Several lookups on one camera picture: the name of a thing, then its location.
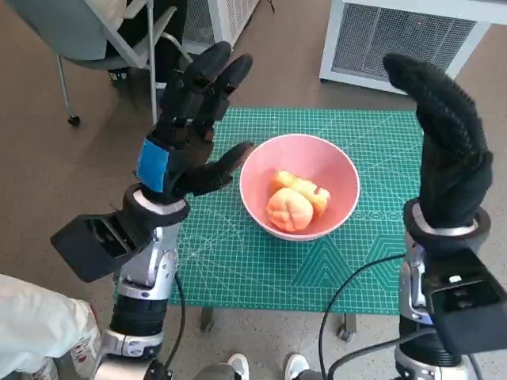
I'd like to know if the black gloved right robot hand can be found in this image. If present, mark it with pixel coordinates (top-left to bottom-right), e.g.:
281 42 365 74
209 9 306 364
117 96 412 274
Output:
383 53 495 242

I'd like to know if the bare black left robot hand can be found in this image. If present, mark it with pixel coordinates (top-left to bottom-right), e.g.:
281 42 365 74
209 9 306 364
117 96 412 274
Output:
133 40 255 207

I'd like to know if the round toy bread bun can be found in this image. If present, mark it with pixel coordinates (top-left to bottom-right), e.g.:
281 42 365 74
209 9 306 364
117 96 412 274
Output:
265 187 315 234

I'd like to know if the rectangular toy bread loaf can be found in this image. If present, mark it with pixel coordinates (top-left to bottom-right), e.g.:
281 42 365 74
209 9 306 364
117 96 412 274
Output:
271 169 333 217

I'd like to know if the pink bowl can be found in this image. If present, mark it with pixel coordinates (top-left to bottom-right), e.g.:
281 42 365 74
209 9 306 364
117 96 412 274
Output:
238 134 361 241

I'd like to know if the green cutting mat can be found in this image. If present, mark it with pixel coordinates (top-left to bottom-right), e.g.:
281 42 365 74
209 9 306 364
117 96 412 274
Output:
168 106 425 316

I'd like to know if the person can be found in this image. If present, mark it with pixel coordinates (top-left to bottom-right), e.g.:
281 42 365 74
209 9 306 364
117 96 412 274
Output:
105 0 189 86

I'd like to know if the large white mesh cabinet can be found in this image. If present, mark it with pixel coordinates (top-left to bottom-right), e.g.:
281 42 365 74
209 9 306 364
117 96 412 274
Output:
318 0 494 96

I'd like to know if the small white mesh cabinet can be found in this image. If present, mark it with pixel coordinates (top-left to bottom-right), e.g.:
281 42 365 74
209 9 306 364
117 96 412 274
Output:
180 0 261 56

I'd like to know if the table leg with caster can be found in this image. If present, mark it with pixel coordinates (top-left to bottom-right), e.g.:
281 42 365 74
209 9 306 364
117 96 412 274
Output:
199 308 217 333
335 314 357 341

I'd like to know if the cream cushion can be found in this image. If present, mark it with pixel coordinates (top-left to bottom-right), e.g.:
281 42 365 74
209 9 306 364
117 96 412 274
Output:
85 0 135 29

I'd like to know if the grey chair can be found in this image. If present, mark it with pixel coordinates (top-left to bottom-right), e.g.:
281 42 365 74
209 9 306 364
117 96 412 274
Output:
7 0 199 127

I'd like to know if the white fabric with red print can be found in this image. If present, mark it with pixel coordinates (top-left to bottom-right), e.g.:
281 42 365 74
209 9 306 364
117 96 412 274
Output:
0 272 103 380

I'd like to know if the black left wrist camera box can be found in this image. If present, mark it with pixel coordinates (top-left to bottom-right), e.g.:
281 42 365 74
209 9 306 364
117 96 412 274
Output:
50 213 155 283

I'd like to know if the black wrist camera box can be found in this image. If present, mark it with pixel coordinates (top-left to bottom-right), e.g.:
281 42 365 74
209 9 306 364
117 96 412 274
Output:
50 213 155 283
421 247 507 355

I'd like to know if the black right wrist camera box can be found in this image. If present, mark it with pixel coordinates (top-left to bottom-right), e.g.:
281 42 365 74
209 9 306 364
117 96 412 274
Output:
421 247 507 355

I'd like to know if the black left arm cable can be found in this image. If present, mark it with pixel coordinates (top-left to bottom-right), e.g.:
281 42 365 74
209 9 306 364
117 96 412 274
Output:
164 272 188 369

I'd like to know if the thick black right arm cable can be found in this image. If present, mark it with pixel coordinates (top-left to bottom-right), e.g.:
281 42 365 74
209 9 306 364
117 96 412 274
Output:
328 334 401 380

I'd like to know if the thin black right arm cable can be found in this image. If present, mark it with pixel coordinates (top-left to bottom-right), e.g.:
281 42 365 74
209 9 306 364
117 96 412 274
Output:
318 253 406 380

